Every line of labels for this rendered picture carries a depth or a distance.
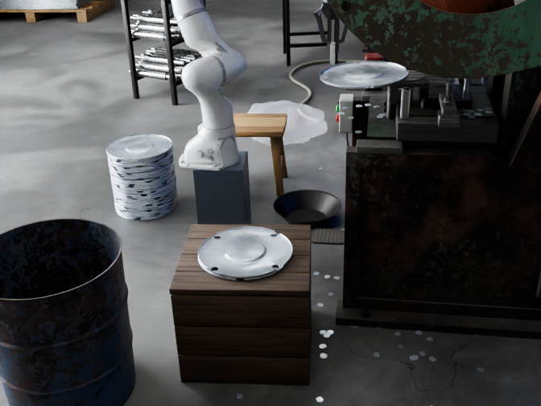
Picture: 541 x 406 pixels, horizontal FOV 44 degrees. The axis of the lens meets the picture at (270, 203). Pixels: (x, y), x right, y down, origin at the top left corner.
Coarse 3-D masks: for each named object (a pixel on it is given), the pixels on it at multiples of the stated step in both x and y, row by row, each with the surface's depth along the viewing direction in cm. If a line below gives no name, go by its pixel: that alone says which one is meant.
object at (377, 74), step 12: (372, 60) 232; (324, 72) 225; (336, 72) 224; (348, 72) 221; (360, 72) 220; (372, 72) 219; (384, 72) 220; (396, 72) 219; (336, 84) 213; (348, 84) 212; (360, 84) 211; (372, 84) 210; (384, 84) 208
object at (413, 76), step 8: (408, 72) 220; (416, 72) 219; (408, 80) 213; (416, 80) 213; (424, 80) 214; (392, 88) 215; (400, 88) 215; (392, 96) 217; (400, 96) 216; (384, 104) 226; (392, 104) 218; (392, 112) 219
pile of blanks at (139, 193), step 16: (112, 160) 292; (128, 160) 285; (144, 160) 286; (160, 160) 290; (112, 176) 296; (128, 176) 291; (144, 176) 289; (160, 176) 293; (128, 192) 293; (144, 192) 292; (160, 192) 296; (176, 192) 307; (128, 208) 298; (144, 208) 296; (160, 208) 299
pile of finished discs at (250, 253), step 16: (208, 240) 211; (224, 240) 211; (240, 240) 211; (256, 240) 210; (272, 240) 210; (288, 240) 209; (208, 256) 203; (224, 256) 202; (240, 256) 201; (256, 256) 201; (272, 256) 202; (288, 256) 201; (208, 272) 196; (224, 272) 195; (240, 272) 194; (256, 272) 194; (272, 272) 195
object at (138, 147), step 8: (128, 136) 309; (136, 136) 309; (144, 136) 309; (152, 136) 308; (160, 136) 308; (112, 144) 301; (120, 144) 301; (128, 144) 299; (136, 144) 299; (144, 144) 298; (152, 144) 298; (160, 144) 299; (168, 144) 299; (112, 152) 293; (120, 152) 293; (128, 152) 292; (136, 152) 292; (144, 152) 292; (152, 152) 292; (160, 152) 291
